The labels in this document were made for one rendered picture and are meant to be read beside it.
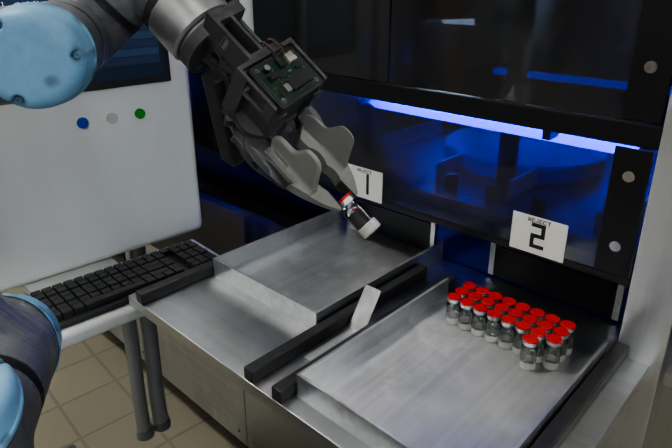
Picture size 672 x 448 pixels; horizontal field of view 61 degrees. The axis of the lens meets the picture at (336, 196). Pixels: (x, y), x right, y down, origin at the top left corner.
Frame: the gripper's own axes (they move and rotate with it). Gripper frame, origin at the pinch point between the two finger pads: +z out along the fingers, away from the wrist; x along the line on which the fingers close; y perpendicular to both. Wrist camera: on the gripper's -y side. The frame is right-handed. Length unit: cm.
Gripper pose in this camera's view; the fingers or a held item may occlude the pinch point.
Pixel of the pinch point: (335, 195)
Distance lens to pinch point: 57.2
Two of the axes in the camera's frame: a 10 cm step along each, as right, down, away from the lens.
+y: 3.9, -4.1, -8.2
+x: 6.3, -5.3, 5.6
